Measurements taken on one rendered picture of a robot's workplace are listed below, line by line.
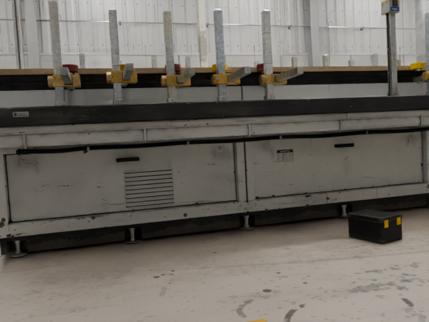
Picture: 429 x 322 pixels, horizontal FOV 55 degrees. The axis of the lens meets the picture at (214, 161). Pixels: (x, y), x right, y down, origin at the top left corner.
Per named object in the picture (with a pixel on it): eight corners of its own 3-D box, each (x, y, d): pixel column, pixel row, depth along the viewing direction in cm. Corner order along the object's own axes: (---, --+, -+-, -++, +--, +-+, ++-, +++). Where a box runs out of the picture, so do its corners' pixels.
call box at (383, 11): (400, 13, 226) (399, -1, 226) (389, 13, 224) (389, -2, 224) (391, 16, 233) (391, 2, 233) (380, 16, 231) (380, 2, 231)
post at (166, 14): (177, 112, 197) (170, 9, 195) (170, 112, 196) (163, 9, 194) (175, 112, 200) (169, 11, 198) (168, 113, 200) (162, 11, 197)
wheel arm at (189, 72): (195, 76, 173) (195, 66, 173) (187, 76, 173) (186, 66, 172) (176, 90, 215) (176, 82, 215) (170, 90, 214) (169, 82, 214)
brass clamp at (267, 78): (287, 83, 210) (287, 73, 210) (262, 84, 207) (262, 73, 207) (282, 85, 216) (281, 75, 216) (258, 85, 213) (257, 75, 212)
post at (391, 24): (399, 95, 229) (396, 12, 227) (391, 95, 228) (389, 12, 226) (393, 96, 234) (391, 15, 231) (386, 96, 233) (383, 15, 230)
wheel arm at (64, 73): (69, 76, 160) (67, 66, 160) (59, 76, 159) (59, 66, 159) (75, 91, 202) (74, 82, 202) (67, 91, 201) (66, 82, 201)
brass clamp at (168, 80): (191, 85, 197) (190, 74, 197) (163, 85, 194) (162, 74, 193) (188, 86, 203) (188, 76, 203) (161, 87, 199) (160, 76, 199)
